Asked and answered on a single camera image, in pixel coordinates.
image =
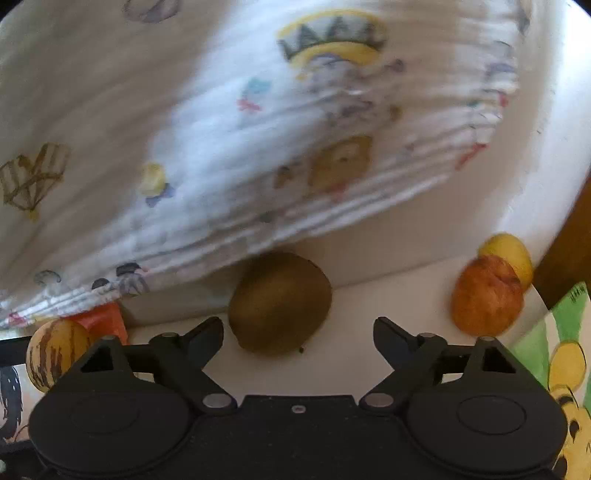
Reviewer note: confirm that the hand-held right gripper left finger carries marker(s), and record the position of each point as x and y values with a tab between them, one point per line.
212	331

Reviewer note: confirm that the striped pepino melon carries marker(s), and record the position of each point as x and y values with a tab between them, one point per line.
53	353

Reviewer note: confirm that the small yellow plum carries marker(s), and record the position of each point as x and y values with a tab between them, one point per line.
510	256

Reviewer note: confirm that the red orange peach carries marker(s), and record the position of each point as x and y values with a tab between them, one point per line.
485	297

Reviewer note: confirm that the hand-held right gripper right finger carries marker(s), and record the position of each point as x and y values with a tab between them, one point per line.
385	334

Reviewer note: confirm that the brown kiwi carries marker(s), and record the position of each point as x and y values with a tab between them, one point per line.
279	300

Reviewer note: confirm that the white printed blanket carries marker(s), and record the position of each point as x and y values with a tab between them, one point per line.
184	138

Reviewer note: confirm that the curved wooden frame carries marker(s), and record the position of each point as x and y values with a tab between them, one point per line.
563	263

